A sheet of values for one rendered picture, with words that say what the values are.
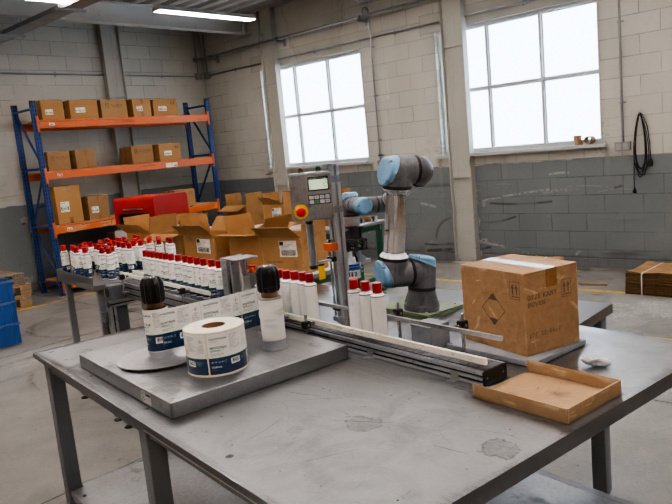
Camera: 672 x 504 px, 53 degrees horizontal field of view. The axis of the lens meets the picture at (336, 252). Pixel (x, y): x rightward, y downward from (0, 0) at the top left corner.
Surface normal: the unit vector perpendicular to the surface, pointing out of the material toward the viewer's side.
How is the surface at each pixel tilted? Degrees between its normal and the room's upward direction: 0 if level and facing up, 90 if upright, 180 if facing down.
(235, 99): 90
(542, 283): 90
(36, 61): 90
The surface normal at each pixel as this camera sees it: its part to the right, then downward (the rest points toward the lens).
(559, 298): 0.49, 0.09
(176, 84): 0.74, 0.04
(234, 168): -0.66, 0.18
